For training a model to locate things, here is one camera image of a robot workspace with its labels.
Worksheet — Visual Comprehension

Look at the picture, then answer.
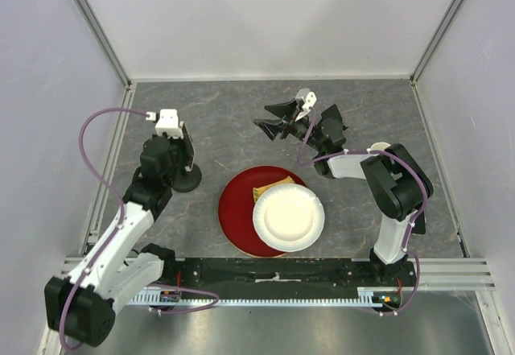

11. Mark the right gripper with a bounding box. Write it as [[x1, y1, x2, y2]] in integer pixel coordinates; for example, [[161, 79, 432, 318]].
[[253, 99, 324, 153]]

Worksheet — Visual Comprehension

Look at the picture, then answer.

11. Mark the pink case smartphone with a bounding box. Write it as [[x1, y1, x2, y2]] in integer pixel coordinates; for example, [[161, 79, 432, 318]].
[[179, 121, 195, 171]]

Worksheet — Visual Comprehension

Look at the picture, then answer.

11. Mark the black clamp phone stand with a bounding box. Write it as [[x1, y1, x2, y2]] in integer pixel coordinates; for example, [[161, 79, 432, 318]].
[[173, 160, 202, 192]]

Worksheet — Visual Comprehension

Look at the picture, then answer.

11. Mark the black folding phone stand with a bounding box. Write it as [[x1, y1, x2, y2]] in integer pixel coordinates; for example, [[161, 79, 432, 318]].
[[317, 104, 348, 134]]

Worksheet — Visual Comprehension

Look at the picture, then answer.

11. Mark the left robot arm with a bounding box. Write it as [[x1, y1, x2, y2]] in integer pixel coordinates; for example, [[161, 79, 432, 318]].
[[44, 132, 201, 351]]

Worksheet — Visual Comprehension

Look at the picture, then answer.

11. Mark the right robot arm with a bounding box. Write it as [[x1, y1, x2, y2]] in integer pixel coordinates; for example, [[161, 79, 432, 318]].
[[253, 99, 434, 286]]

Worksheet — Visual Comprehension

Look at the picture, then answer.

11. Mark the yellow sponge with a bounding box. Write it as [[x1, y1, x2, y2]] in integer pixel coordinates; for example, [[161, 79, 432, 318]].
[[253, 176, 295, 203]]

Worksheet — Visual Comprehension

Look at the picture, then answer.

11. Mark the red round plate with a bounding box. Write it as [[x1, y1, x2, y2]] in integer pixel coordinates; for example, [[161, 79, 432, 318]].
[[217, 166, 307, 258]]

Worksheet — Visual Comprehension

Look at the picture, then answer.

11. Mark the white paper plate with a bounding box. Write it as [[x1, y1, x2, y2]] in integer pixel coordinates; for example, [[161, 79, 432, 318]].
[[253, 184, 325, 253]]

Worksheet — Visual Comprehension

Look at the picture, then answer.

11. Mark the blue white paper cup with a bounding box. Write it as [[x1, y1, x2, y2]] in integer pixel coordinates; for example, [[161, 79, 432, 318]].
[[370, 142, 390, 151]]

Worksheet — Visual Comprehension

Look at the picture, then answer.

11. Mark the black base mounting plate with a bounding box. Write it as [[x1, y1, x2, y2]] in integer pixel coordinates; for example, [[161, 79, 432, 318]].
[[159, 258, 415, 299]]

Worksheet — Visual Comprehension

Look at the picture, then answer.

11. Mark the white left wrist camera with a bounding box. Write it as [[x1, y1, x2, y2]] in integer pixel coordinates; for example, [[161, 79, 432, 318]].
[[146, 109, 183, 139]]

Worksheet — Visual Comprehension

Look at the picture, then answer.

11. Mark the left aluminium frame post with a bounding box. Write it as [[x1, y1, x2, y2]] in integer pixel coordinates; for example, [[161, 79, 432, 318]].
[[56, 0, 134, 89]]

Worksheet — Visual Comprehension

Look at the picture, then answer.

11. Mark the aluminium frame post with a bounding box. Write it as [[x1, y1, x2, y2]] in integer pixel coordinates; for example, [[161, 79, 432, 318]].
[[409, 0, 484, 86], [56, 0, 134, 89]]

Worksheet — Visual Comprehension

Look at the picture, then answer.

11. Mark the grey slotted cable duct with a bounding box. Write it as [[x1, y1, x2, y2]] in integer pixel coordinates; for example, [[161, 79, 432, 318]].
[[128, 287, 402, 308]]

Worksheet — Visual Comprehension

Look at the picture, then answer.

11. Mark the right aluminium frame post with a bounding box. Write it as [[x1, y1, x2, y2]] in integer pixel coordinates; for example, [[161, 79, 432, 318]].
[[409, 0, 484, 86]]

